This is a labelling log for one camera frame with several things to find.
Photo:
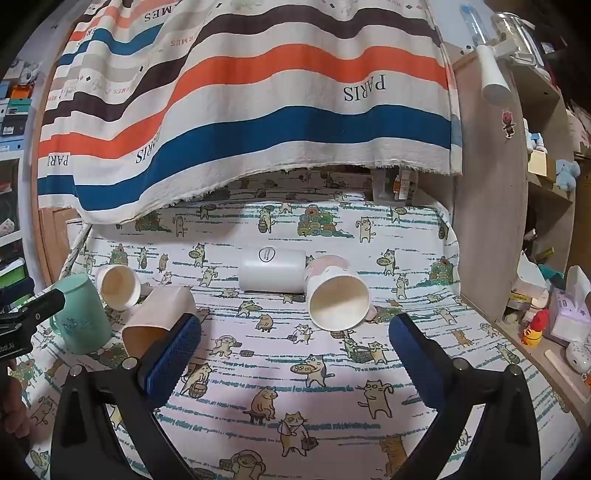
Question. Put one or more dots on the small white cup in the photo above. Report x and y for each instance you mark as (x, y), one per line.
(119, 287)

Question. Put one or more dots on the white cup with round label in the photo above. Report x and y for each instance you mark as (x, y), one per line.
(272, 272)

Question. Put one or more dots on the person's left hand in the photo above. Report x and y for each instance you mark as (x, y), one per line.
(11, 410)

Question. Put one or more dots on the red yellow toy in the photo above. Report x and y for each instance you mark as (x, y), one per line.
(534, 328)

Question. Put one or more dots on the purple tissue pack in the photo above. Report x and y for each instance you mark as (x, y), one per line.
(570, 316)

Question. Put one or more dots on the striped blanket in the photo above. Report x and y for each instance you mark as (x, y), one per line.
(258, 92)

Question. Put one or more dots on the wooden shelf unit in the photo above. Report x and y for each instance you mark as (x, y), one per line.
(489, 207)

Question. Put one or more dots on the clear plastic storage box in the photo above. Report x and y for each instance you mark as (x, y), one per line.
(395, 184)

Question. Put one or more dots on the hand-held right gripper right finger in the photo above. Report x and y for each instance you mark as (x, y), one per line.
(415, 360)

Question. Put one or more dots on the white perforated clog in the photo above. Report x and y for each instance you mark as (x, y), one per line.
(579, 356)

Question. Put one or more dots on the wooden cabinet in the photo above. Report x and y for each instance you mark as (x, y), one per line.
(57, 240)

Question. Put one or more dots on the mint green mug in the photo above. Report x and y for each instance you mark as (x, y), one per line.
(83, 318)

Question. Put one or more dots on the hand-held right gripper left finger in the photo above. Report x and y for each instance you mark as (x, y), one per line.
(173, 355)

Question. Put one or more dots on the small blue white figure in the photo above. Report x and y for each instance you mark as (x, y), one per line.
(533, 138)

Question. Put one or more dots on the blue plush toy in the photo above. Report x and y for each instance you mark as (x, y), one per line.
(567, 174)

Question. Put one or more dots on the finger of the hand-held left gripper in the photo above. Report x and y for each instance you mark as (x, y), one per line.
(46, 303)

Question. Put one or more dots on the pink patterned white cup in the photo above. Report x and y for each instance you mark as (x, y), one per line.
(339, 300)

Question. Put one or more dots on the clear plastic jar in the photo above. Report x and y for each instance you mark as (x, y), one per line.
(517, 37)

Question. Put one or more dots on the clear blue tube bottle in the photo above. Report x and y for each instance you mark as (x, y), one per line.
(472, 25)

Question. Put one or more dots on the stack of shoe boxes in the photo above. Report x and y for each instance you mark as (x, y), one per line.
(16, 115)

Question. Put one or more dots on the beige cup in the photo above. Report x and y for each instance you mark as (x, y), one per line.
(161, 307)

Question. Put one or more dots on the white clip-on lamp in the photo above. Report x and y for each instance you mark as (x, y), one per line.
(493, 78)

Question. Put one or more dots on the cartoon sticker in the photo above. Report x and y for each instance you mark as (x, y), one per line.
(509, 123)

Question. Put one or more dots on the cat printed cloth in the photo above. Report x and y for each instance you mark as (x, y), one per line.
(286, 369)

